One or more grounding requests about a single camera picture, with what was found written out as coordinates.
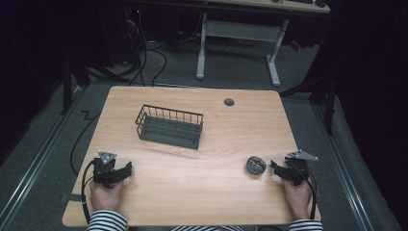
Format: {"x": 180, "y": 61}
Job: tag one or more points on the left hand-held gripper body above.
{"x": 103, "y": 167}

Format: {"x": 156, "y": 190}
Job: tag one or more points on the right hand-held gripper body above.
{"x": 296, "y": 166}

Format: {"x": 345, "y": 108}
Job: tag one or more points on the steel wool scrubber ball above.
{"x": 256, "y": 165}

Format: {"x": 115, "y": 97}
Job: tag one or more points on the person's left hand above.
{"x": 106, "y": 197}

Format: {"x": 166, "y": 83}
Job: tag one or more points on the person's right hand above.
{"x": 296, "y": 199}

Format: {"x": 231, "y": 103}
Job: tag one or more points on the black metal stand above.
{"x": 327, "y": 96}
{"x": 69, "y": 83}

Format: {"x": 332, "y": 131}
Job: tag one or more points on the person's striped torso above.
{"x": 205, "y": 228}

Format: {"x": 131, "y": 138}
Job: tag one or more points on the metal floor rail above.
{"x": 343, "y": 170}
{"x": 35, "y": 163}

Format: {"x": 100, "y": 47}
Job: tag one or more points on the white frame desk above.
{"x": 240, "y": 30}

